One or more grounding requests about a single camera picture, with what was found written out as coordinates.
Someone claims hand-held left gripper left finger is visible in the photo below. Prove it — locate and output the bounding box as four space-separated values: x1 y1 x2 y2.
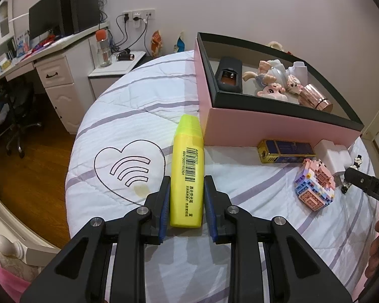
19 175 172 303

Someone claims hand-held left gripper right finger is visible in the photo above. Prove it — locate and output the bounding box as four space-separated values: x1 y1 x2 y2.
204 174 354 303

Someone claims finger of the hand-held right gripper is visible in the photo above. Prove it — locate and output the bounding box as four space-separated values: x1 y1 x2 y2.
344 167 379 207

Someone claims yellow highlighter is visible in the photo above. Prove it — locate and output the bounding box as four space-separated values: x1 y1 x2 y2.
170 114 206 228

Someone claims pink building block toy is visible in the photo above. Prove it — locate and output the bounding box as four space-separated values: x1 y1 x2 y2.
293 158 336 211

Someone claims pink box with black rim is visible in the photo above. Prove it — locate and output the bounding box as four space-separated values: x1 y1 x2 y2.
194 32 365 152

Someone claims rose gold metal cylinder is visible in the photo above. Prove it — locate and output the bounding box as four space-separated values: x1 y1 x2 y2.
298 84 334 112

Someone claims small big-head doll figurine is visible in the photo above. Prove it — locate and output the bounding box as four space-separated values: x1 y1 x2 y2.
286 75 304 94

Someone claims pink pig figurine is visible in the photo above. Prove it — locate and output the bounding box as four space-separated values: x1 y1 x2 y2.
256 82 288 102

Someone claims black remote control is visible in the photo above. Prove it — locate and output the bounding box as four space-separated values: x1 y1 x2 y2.
215 56 243 94

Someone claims white tooth-shaped cup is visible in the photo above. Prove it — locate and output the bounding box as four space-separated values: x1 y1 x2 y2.
286 61 310 83

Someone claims purple-dress doll figurine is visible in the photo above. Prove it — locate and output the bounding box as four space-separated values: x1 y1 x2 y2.
242 60 278 87

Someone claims white power adapter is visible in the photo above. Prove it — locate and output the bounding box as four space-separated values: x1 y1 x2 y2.
314 139 352 177

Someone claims gold blue rectangular box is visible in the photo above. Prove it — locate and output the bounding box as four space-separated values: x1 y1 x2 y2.
257 139 317 164

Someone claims white nightstand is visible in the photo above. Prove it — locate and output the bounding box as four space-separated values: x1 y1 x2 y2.
88 50 146 100

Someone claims orange snack bag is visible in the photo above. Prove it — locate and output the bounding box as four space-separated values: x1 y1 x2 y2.
150 30 163 58

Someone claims blue white snack bag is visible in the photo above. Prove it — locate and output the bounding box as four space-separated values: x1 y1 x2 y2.
173 32 185 53

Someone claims clear bottle with orange cap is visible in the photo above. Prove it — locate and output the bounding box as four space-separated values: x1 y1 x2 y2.
95 29 113 68

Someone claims black office chair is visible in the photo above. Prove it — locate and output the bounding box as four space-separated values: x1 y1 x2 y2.
0 82 43 158

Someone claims pink printed blanket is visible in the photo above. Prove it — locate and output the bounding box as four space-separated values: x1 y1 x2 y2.
0 249 32 303

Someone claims white desk with drawers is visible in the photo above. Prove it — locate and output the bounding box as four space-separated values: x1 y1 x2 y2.
0 22 111 135

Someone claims red desk mat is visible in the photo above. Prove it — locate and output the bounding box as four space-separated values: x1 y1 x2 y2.
28 36 64 53

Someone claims black computer tower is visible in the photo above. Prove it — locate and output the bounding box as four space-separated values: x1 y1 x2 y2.
60 0 101 35

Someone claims blue white box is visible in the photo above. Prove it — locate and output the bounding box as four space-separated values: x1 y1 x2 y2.
14 33 30 57

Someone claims black computer monitor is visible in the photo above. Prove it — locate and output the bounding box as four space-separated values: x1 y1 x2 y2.
28 0 64 40

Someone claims white glass-door cabinet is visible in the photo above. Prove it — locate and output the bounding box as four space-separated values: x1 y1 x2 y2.
0 0 15 49

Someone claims white bed frame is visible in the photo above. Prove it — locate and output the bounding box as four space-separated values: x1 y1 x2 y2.
0 183 62 262

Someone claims black power cable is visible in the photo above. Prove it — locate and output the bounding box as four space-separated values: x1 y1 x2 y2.
110 13 149 53

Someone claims white wall outlet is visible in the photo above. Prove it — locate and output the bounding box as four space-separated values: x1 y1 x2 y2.
123 9 155 22

